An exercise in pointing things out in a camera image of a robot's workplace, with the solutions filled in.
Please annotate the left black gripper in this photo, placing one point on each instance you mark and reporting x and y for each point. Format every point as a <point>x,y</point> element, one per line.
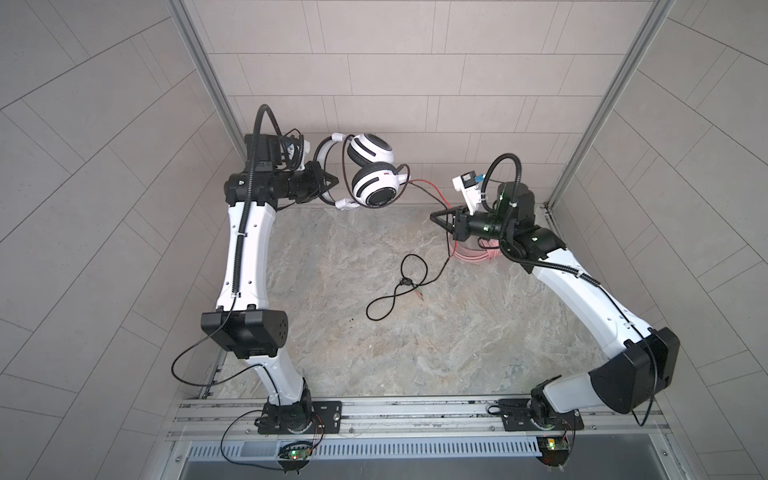
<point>310,174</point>

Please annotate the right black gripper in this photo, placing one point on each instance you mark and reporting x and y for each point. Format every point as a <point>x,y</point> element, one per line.
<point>462,225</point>

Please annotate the white black headphones with cable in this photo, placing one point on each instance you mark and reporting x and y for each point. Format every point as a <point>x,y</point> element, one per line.
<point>377,184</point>

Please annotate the pink headphones with cable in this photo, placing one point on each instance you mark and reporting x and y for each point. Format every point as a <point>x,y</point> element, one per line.
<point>484,251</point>

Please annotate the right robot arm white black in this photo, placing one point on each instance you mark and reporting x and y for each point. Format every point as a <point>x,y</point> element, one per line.
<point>641,359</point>

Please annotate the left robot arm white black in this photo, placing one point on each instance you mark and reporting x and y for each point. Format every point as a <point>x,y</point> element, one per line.
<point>242,322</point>

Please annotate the right circuit board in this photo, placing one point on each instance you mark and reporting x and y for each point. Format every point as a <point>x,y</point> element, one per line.
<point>555,451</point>

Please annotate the circuit board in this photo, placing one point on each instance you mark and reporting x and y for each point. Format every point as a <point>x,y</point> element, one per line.
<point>295,456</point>
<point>555,451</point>

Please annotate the left circuit board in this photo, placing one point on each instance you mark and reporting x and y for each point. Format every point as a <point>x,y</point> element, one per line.
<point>295,456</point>

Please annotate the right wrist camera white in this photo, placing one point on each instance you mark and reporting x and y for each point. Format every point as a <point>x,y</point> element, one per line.
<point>469,186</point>

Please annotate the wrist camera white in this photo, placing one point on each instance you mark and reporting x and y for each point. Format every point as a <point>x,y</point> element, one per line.
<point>469,186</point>
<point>297,147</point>

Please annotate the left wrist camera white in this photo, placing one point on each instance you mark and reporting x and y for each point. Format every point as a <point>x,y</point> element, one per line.
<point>297,147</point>

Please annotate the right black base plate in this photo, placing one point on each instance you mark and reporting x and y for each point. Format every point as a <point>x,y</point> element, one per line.
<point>516,415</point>

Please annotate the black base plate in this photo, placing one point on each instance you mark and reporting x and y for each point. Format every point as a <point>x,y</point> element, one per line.
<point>516,415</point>
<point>324,417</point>

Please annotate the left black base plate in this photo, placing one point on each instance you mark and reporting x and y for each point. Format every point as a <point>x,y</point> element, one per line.
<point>324,417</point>

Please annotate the aluminium mounting rail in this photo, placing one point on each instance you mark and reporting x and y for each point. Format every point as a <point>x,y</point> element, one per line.
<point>390,417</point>

